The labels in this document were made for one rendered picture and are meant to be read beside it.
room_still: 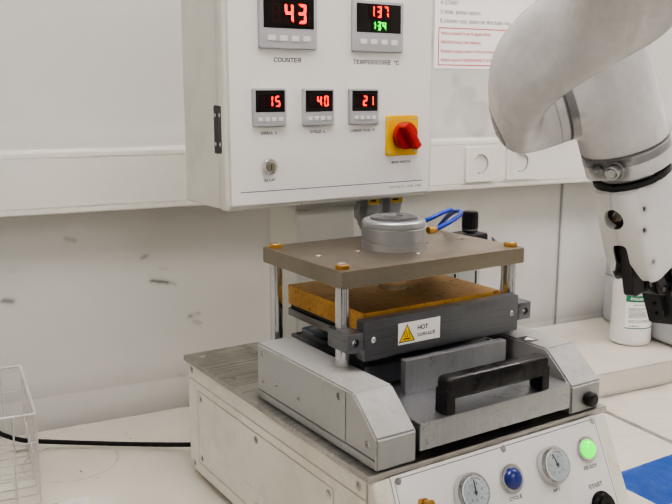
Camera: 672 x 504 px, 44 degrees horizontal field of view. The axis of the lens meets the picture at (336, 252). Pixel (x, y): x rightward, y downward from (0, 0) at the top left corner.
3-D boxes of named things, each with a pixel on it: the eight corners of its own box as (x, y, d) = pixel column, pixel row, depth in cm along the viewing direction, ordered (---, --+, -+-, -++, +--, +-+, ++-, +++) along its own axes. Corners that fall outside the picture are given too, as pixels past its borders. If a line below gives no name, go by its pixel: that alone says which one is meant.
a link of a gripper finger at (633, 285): (620, 290, 81) (648, 300, 84) (632, 212, 81) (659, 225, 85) (609, 289, 81) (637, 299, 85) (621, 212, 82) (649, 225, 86)
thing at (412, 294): (288, 314, 106) (287, 241, 104) (423, 292, 118) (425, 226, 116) (365, 348, 92) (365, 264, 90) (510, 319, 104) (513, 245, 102)
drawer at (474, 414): (278, 377, 109) (277, 319, 107) (411, 349, 120) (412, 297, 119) (419, 459, 84) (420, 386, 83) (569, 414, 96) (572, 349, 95)
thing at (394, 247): (241, 306, 110) (239, 209, 108) (424, 279, 127) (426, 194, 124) (342, 354, 90) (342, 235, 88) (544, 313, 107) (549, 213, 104)
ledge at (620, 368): (340, 379, 162) (340, 357, 161) (654, 326, 198) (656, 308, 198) (424, 435, 135) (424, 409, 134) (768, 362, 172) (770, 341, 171)
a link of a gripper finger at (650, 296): (653, 282, 83) (666, 338, 85) (668, 266, 84) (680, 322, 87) (623, 280, 85) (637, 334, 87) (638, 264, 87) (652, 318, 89)
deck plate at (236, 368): (183, 360, 119) (183, 353, 119) (380, 324, 137) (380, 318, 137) (368, 484, 81) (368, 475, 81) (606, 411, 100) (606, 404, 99)
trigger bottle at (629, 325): (601, 337, 174) (608, 219, 170) (634, 334, 177) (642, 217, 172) (626, 349, 166) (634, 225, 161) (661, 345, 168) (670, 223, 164)
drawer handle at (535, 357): (434, 410, 87) (435, 374, 86) (536, 384, 95) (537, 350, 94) (446, 416, 85) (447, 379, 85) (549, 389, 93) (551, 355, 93)
